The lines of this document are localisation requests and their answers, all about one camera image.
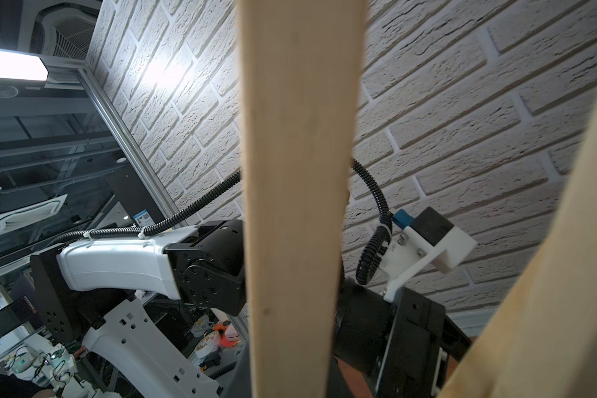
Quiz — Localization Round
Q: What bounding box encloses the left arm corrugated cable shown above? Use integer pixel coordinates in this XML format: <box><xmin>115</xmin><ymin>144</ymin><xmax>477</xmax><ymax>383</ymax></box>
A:
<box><xmin>44</xmin><ymin>158</ymin><xmax>394</xmax><ymax>287</ymax></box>

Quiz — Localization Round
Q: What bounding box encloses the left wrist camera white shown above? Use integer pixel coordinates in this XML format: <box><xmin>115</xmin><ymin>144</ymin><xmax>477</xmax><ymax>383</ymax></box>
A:
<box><xmin>379</xmin><ymin>207</ymin><xmax>477</xmax><ymax>303</ymax></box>

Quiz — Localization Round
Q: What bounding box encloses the wooden easel frame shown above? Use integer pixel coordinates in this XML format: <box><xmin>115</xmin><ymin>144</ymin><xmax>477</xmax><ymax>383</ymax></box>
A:
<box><xmin>237</xmin><ymin>1</ymin><xmax>597</xmax><ymax>397</ymax></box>

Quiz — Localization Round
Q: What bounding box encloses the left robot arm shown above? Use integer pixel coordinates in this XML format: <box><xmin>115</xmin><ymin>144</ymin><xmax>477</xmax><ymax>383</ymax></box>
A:
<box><xmin>31</xmin><ymin>219</ymin><xmax>475</xmax><ymax>397</ymax></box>

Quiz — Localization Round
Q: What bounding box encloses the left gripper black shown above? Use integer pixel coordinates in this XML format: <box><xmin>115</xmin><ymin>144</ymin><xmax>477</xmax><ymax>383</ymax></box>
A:
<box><xmin>333</xmin><ymin>279</ymin><xmax>472</xmax><ymax>397</ymax></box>

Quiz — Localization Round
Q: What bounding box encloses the left corner aluminium profile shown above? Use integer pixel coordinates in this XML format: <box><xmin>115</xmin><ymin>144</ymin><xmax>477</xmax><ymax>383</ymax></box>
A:
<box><xmin>76</xmin><ymin>66</ymin><xmax>178</xmax><ymax>217</ymax></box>

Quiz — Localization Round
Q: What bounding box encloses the ceiling light panel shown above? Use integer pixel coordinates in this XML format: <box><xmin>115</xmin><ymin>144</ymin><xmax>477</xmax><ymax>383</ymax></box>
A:
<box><xmin>0</xmin><ymin>50</ymin><xmax>48</xmax><ymax>82</ymax></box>

